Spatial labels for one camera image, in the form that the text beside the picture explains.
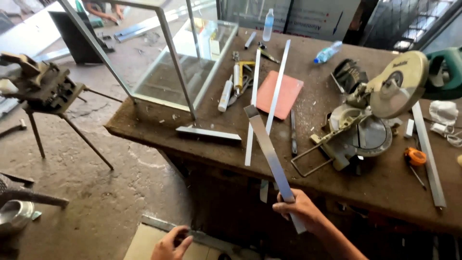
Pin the person's right hand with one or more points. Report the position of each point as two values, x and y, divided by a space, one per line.
301 209

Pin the person's left hand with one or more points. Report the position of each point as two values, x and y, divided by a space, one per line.
166 247

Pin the person's right fingers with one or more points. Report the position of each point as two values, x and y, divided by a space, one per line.
280 210

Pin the aluminium profile bar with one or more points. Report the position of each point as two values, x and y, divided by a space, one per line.
269 155

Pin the white paper strip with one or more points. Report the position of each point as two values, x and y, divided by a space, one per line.
264 191

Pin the dark metal file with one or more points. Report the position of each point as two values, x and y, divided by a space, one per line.
293 133

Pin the grey aluminium floor bar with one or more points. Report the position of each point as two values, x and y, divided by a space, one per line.
202 236

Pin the short aluminium profile offcut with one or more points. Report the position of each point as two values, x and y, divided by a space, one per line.
207 133

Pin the pink sanding pad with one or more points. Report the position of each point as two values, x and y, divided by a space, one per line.
287 95

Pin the long thin aluminium strip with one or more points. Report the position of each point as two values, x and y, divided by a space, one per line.
254 90
279 79

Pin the grey metal scissors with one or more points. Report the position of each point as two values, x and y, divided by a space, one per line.
241 91

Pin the white sealant cartridge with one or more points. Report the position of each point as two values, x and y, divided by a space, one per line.
226 94

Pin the thin dark screwdriver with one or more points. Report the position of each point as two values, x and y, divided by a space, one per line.
418 177

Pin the green mitre saw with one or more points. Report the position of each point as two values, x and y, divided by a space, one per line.
375 104

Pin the yellow caulking gun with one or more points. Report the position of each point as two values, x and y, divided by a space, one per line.
239 74

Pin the orange tape measure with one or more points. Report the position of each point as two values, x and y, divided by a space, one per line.
415 157

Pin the small white aluminium block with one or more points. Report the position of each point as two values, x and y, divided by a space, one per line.
409 128

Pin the wide aluminium channel profile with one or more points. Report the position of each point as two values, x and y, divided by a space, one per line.
428 155

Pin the blue-capped plastic water bottle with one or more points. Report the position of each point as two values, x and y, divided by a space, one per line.
327 52

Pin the small aluminium tube piece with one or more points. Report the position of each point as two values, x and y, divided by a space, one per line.
250 40

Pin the clear plastic water bottle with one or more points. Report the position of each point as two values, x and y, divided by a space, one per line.
268 26

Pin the white crumpled cloth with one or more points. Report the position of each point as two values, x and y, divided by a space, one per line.
444 112

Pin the heap of aluminium profiles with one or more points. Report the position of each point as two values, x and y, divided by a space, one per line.
151 23

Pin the metal stair grille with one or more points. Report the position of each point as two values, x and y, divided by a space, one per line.
411 21

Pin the shiny metal pot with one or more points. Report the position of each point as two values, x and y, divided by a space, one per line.
16 216

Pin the punching machine on tripod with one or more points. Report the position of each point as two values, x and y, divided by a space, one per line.
43 86

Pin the black stand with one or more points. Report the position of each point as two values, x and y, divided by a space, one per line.
74 36

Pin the glass display case aluminium frame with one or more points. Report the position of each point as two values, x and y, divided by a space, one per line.
169 76

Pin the printed wall board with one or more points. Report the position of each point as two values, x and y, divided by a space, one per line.
306 16

